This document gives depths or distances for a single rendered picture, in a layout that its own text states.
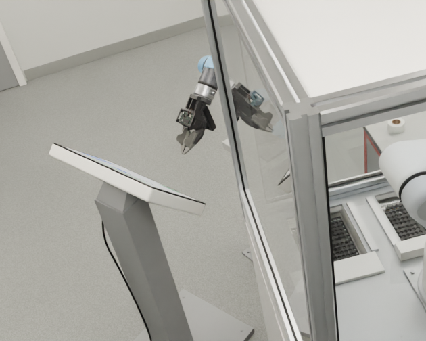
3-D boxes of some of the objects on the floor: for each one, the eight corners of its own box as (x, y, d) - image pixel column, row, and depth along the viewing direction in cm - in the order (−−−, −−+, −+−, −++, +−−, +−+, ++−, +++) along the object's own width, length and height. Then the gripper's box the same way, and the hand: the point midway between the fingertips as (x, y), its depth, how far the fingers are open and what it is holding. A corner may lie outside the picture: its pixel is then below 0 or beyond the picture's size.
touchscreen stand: (184, 292, 316) (133, 134, 252) (254, 331, 290) (218, 167, 226) (115, 365, 290) (39, 209, 226) (185, 415, 264) (122, 256, 200)
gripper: (185, 91, 221) (163, 146, 221) (204, 97, 216) (182, 153, 216) (198, 98, 228) (177, 151, 228) (217, 104, 223) (195, 159, 223)
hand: (185, 151), depth 224 cm, fingers closed
